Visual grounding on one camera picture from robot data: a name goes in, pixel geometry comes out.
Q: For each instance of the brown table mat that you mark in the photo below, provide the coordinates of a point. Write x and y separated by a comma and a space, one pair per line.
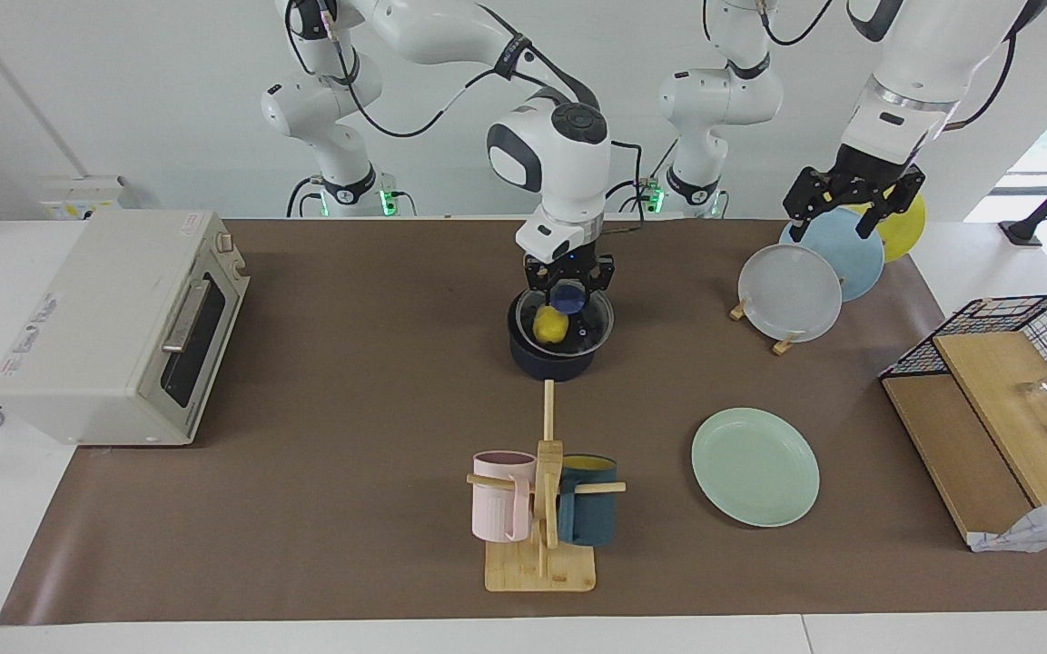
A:
350, 527

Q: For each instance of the light blue plate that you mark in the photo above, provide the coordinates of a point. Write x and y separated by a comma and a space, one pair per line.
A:
854, 263

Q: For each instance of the white power strip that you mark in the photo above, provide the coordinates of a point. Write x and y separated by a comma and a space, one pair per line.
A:
83, 195

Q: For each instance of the light green plate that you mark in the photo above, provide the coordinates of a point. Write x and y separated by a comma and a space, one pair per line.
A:
755, 468

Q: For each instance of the grey plate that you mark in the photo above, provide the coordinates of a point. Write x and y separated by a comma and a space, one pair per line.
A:
788, 292

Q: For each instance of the yellow plate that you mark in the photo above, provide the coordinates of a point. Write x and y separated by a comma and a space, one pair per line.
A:
909, 232

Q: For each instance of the white toaster oven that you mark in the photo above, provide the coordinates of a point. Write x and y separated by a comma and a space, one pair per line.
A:
96, 327

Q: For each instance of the dark teal mug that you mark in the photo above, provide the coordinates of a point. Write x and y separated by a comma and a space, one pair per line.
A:
588, 518

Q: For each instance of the wooden mug rack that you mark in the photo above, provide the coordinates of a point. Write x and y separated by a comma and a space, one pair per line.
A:
541, 570

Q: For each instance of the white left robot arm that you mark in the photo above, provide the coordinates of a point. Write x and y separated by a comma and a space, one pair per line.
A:
932, 64

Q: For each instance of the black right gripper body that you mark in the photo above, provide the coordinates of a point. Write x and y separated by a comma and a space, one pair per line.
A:
568, 271

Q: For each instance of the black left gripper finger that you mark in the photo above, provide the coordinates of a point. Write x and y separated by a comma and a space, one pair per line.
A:
809, 193
895, 202

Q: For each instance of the wooden plate rack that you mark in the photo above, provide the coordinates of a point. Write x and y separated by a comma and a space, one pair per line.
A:
784, 345

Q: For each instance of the glass lid blue knob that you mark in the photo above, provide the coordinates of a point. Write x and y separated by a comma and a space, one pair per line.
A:
567, 297

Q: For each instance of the light wooden board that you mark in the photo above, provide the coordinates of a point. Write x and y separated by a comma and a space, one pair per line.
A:
1004, 409

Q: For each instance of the pink mug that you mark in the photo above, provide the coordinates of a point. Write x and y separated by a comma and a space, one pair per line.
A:
500, 504

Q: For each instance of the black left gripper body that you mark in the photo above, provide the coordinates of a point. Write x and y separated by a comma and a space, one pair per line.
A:
868, 177

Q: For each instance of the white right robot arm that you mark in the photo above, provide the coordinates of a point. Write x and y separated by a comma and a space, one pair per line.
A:
559, 154

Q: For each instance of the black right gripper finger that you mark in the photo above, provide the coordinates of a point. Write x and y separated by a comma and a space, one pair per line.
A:
538, 292
601, 292

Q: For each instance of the dark blue pot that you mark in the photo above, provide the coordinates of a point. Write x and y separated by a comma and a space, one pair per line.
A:
550, 366

